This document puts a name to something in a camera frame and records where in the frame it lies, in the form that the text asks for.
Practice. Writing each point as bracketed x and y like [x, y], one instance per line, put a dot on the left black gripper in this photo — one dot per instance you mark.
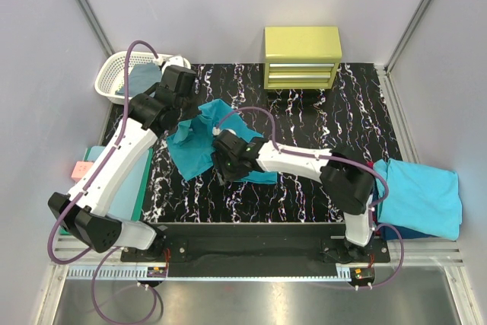
[189, 110]

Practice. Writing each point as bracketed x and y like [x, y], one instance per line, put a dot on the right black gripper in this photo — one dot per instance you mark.
[222, 173]

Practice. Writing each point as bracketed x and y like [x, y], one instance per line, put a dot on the teal t shirt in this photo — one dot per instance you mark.
[190, 147]

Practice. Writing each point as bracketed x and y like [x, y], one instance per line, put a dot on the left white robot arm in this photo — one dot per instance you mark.
[84, 212]

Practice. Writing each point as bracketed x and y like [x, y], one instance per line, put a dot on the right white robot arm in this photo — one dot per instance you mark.
[347, 183]

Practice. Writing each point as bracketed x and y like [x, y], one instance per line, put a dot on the folded grey-blue t shirt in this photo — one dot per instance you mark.
[142, 77]

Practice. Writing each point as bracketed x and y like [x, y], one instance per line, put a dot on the white plastic laundry basket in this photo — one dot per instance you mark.
[110, 79]

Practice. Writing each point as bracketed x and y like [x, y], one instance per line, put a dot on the pink cube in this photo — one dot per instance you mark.
[81, 169]

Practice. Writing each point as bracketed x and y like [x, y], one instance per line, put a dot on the green cutting mat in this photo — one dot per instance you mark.
[142, 188]

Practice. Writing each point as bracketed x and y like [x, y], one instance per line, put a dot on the yellow-green drawer cabinet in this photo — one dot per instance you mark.
[301, 57]

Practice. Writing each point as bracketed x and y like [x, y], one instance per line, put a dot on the dark blue t shirt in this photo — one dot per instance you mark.
[403, 231]

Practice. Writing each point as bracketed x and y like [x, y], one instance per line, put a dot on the light blue t shirt pile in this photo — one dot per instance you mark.
[420, 198]

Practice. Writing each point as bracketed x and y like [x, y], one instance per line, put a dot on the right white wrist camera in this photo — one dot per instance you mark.
[219, 133]

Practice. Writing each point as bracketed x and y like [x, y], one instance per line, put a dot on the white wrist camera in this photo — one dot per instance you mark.
[164, 61]
[219, 133]

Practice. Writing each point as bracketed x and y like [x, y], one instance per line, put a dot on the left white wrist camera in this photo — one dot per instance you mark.
[164, 61]

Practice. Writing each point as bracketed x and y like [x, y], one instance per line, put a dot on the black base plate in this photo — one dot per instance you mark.
[253, 251]

